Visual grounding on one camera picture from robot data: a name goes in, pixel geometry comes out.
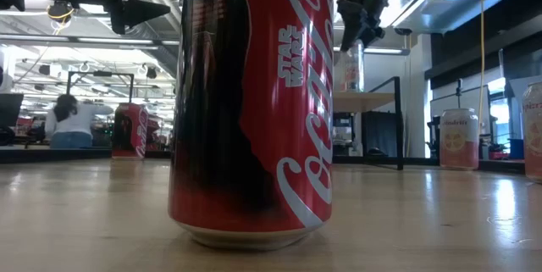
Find white Celsius slim can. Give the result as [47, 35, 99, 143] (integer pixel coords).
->
[333, 39, 366, 93]

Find red Coca-Cola Star Wars can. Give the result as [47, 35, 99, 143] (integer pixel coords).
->
[110, 102, 150, 161]
[168, 0, 335, 251]

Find pink Spindrift lemonade can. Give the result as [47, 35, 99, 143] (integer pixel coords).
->
[521, 81, 542, 183]
[439, 108, 480, 171]

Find long ceiling light bar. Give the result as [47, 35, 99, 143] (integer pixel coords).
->
[0, 33, 181, 51]

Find black round ceiling device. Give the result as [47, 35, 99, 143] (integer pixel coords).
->
[46, 0, 76, 25]

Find person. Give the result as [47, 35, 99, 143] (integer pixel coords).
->
[44, 92, 115, 150]

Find black monitor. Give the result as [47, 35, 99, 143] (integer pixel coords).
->
[0, 92, 25, 129]

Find blue bin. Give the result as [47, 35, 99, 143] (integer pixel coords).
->
[509, 137, 526, 161]

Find silver spiral air duct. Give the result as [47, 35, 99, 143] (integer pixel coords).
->
[122, 0, 184, 79]

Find wooden shelf with black frame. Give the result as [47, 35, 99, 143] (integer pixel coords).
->
[332, 75, 405, 172]

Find black metal gantry frame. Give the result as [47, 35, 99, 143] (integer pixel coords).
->
[63, 69, 136, 146]

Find yellow cable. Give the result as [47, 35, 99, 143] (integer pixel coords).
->
[477, 0, 486, 136]

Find black aluminium table frame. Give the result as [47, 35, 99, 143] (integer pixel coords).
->
[0, 147, 526, 175]

